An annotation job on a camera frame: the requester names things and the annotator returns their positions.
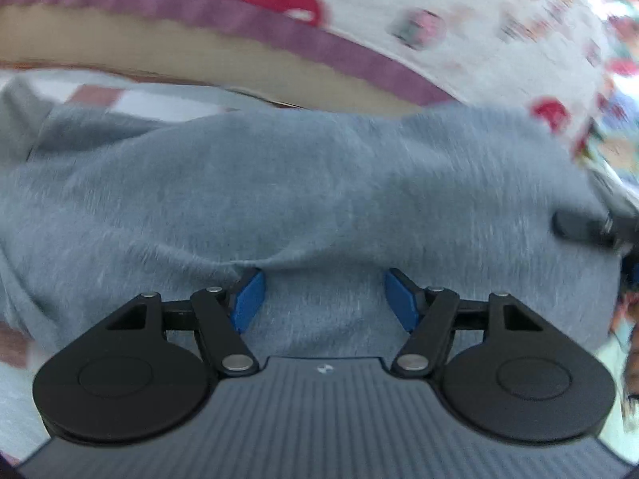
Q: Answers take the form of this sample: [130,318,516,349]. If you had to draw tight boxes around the grey sweatpants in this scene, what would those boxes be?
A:
[1,78,621,358]

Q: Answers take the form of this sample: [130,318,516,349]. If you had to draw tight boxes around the floral quilted blanket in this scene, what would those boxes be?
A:
[575,0,638,187]

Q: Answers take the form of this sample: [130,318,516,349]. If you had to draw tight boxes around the bear print headboard cover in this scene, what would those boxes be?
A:
[1,0,607,149]

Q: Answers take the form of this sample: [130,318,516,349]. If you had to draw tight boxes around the checkered bed sheet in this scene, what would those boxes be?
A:
[0,69,296,375]

